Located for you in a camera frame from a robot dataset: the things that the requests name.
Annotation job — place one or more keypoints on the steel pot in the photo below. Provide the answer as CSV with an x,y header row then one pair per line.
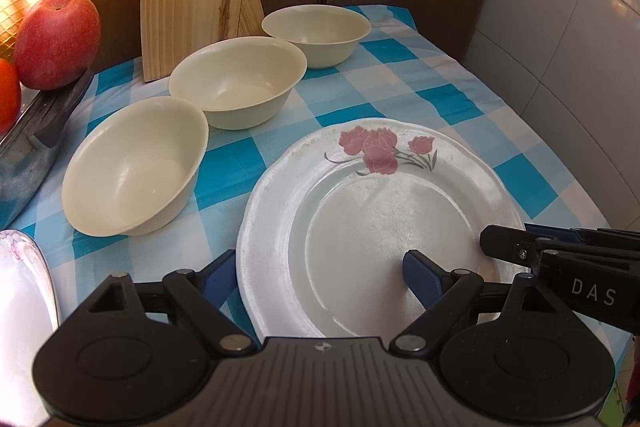
x,y
20,177

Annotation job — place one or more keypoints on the cream bowl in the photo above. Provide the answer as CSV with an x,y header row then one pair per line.
x,y
235,77
130,177
315,27

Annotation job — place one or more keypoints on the glass pot lid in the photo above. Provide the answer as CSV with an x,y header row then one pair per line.
x,y
60,112

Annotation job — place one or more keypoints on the white purple-print plate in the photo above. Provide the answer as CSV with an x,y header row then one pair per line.
x,y
20,307

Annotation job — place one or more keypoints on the red apple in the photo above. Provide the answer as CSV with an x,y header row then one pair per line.
x,y
55,37

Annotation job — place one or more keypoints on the white floral plate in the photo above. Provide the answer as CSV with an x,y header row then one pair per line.
x,y
360,227

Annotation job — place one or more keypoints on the blue checkered tablecloth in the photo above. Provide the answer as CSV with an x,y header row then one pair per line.
x,y
450,72

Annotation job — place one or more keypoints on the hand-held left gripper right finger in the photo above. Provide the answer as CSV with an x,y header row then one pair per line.
x,y
420,274

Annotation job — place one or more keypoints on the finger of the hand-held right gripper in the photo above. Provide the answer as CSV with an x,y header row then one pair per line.
x,y
560,234
505,244

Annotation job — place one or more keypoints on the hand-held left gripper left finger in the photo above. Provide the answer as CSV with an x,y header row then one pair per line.
x,y
220,274

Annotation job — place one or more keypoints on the red tomato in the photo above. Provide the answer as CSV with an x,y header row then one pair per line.
x,y
9,97

